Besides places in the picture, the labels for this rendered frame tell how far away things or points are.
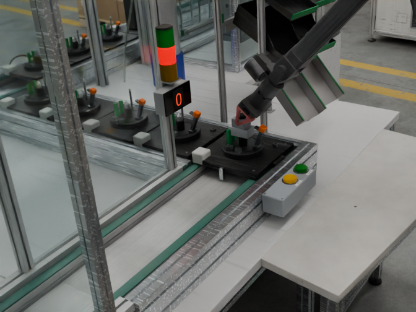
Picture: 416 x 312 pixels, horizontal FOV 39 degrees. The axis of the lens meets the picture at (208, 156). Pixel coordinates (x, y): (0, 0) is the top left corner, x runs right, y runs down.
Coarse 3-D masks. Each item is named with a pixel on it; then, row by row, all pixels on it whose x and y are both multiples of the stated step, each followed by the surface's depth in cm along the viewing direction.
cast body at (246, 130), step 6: (240, 114) 183; (234, 120) 183; (240, 120) 181; (228, 126) 187; (234, 126) 184; (240, 126) 182; (246, 126) 183; (252, 126) 184; (234, 132) 185; (240, 132) 183; (246, 132) 182; (252, 132) 184; (246, 138) 183
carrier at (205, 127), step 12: (180, 120) 199; (192, 120) 212; (180, 132) 199; (192, 132) 197; (204, 132) 202; (216, 132) 202; (180, 144) 195; (192, 144) 195; (204, 144) 194; (180, 156) 190
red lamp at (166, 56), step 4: (160, 48) 162; (164, 48) 161; (168, 48) 161; (172, 48) 162; (160, 52) 162; (164, 52) 162; (168, 52) 162; (172, 52) 163; (160, 56) 163; (164, 56) 162; (168, 56) 162; (172, 56) 163; (160, 60) 164; (164, 60) 163; (168, 60) 163; (172, 60) 163; (164, 64) 164; (168, 64) 164
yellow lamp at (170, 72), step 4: (160, 64) 165; (172, 64) 164; (176, 64) 166; (160, 68) 165; (164, 68) 164; (168, 68) 164; (172, 68) 164; (176, 68) 166; (160, 72) 166; (164, 72) 165; (168, 72) 165; (172, 72) 165; (176, 72) 166; (160, 76) 167; (164, 76) 165; (168, 76) 165; (172, 76) 165; (176, 76) 167; (164, 80) 166; (168, 80) 166; (172, 80) 166
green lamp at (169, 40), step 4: (172, 28) 161; (156, 32) 160; (160, 32) 159; (164, 32) 159; (168, 32) 160; (172, 32) 161; (156, 36) 161; (160, 36) 160; (164, 36) 160; (168, 36) 160; (172, 36) 161; (160, 40) 160; (164, 40) 160; (168, 40) 161; (172, 40) 161; (160, 44) 161; (164, 44) 161; (168, 44) 161; (172, 44) 162
